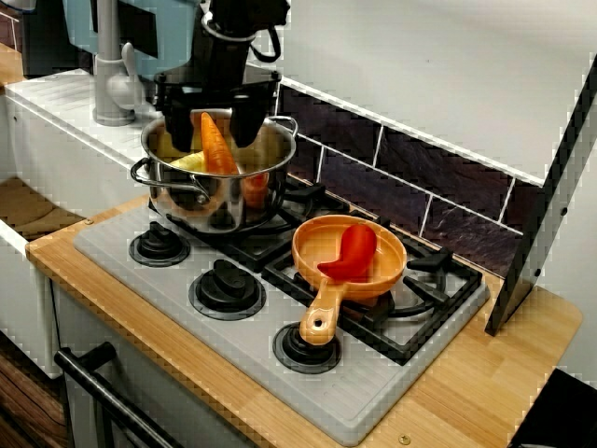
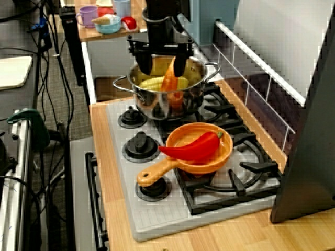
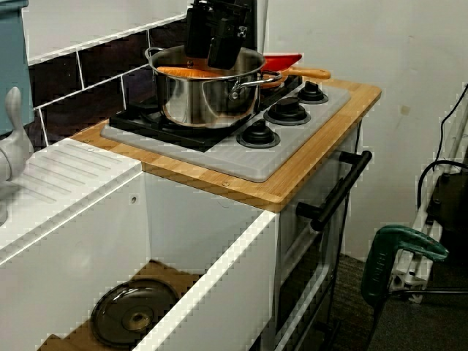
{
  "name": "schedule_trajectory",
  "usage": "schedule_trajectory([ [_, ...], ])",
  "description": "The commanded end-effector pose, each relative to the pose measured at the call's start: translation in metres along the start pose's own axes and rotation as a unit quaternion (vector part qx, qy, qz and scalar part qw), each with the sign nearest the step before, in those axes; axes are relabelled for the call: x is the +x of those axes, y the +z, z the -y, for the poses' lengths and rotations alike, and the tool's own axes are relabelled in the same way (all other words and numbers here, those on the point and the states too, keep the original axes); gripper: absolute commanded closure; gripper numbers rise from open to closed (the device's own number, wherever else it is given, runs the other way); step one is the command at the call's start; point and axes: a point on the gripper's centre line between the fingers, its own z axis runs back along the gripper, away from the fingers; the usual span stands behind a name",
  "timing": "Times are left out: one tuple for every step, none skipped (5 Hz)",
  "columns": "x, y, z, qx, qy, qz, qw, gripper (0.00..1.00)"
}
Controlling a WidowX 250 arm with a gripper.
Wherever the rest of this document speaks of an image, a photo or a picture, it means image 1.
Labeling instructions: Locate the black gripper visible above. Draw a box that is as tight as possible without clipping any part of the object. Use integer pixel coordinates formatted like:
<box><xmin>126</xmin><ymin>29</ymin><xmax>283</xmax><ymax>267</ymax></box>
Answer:
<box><xmin>152</xmin><ymin>25</ymin><xmax>282</xmax><ymax>152</ymax></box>

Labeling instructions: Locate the dark tile backsplash panel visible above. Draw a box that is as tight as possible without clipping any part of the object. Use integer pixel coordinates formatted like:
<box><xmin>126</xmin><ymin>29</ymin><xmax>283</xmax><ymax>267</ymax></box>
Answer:
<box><xmin>246</xmin><ymin>60</ymin><xmax>547</xmax><ymax>281</ymax></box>

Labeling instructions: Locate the grey toy faucet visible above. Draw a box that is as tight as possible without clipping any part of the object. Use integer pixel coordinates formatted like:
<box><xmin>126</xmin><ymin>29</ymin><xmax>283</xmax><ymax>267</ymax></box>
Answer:
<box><xmin>91</xmin><ymin>0</ymin><xmax>144</xmax><ymax>127</ymax></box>

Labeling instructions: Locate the black burner grate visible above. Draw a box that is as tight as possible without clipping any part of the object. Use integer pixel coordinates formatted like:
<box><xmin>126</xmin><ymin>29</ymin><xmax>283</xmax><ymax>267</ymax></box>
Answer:
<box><xmin>260</xmin><ymin>218</ymin><xmax>484</xmax><ymax>368</ymax></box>
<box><xmin>147</xmin><ymin>175</ymin><xmax>355</xmax><ymax>274</ymax></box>

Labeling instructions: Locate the yellow toy corn cob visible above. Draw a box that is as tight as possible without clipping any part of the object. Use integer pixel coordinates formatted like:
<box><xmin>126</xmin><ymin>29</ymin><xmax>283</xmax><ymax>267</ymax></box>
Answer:
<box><xmin>170</xmin><ymin>149</ymin><xmax>209</xmax><ymax>173</ymax></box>

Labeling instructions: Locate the teal box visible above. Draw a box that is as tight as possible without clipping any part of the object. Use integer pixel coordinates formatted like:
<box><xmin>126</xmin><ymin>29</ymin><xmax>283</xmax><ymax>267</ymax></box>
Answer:
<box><xmin>62</xmin><ymin>0</ymin><xmax>206</xmax><ymax>94</ymax></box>

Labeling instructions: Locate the grey stove top plate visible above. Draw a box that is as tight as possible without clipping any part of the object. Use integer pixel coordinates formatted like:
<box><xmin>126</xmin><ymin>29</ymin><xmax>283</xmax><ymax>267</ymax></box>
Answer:
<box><xmin>73</xmin><ymin>186</ymin><xmax>492</xmax><ymax>447</ymax></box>

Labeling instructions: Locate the white oven door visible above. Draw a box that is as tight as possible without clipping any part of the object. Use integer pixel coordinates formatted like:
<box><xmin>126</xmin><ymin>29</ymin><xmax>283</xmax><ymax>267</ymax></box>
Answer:
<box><xmin>50</xmin><ymin>284</ymin><xmax>248</xmax><ymax>448</ymax></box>

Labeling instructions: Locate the orange toy carrot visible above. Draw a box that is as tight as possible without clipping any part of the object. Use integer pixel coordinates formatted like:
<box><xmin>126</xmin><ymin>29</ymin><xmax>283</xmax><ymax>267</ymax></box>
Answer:
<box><xmin>199</xmin><ymin>111</ymin><xmax>240</xmax><ymax>175</ymax></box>

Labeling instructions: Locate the black box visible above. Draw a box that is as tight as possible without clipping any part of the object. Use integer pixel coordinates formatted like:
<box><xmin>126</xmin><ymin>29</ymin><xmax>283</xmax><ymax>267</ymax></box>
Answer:
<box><xmin>507</xmin><ymin>368</ymin><xmax>597</xmax><ymax>448</ymax></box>

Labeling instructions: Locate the orange toy frying pan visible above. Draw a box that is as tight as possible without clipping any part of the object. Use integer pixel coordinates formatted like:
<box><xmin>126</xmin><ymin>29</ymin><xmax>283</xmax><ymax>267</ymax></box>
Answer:
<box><xmin>291</xmin><ymin>214</ymin><xmax>410</xmax><ymax>347</ymax></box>

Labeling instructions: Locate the stainless steel pot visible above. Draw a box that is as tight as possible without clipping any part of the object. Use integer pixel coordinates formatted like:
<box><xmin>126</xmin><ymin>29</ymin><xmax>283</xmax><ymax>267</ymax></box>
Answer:
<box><xmin>130</xmin><ymin>114</ymin><xmax>299</xmax><ymax>234</ymax></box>

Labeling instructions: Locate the white toy sink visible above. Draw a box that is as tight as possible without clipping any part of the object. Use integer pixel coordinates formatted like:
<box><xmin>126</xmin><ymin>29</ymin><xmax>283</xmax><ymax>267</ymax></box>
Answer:
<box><xmin>0</xmin><ymin>69</ymin><xmax>181</xmax><ymax>380</ymax></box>

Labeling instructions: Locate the red toy chili pepper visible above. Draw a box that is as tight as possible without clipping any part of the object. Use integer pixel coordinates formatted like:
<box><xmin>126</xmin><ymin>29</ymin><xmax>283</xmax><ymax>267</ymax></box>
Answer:
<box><xmin>315</xmin><ymin>225</ymin><xmax>378</xmax><ymax>281</ymax></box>

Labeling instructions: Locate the dark grey side panel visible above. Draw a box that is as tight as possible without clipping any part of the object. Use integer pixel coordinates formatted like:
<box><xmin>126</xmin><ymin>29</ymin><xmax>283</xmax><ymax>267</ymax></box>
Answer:
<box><xmin>484</xmin><ymin>60</ymin><xmax>597</xmax><ymax>337</ymax></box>

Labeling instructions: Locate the black stove knob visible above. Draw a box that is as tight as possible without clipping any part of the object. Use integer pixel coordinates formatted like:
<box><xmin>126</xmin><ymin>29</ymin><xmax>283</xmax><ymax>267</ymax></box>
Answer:
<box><xmin>187</xmin><ymin>259</ymin><xmax>268</xmax><ymax>322</ymax></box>
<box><xmin>128</xmin><ymin>221</ymin><xmax>191</xmax><ymax>268</ymax></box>
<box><xmin>272</xmin><ymin>321</ymin><xmax>342</xmax><ymax>375</ymax></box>

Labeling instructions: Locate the black oven door handle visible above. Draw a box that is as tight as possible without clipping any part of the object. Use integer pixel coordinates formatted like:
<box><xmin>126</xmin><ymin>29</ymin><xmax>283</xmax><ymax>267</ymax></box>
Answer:
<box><xmin>53</xmin><ymin>341</ymin><xmax>183</xmax><ymax>448</ymax></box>

